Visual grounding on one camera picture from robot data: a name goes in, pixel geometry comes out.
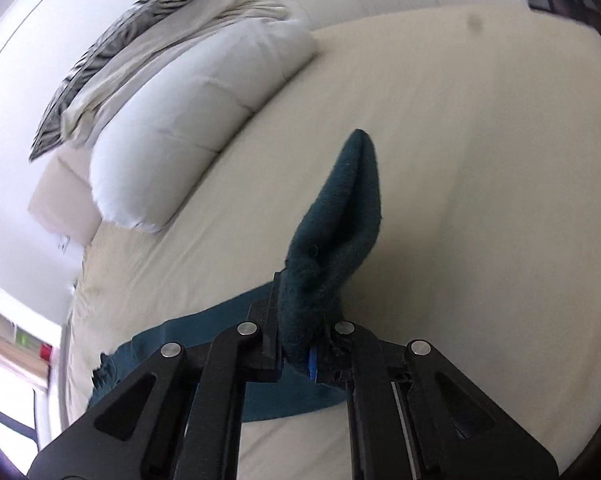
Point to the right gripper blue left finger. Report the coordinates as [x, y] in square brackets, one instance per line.
[266, 361]

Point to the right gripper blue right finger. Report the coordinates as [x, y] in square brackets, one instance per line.
[329, 360]

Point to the dark green knit garment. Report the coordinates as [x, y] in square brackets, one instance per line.
[336, 234]

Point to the red storage box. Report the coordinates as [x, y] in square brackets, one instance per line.
[45, 352]

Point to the white folded duvet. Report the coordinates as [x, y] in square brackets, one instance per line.
[151, 154]

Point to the cream padded headboard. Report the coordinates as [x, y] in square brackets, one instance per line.
[62, 202]

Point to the beige bed sheet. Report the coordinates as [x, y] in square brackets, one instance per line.
[487, 125]

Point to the zebra print pillow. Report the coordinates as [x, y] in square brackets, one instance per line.
[139, 18]

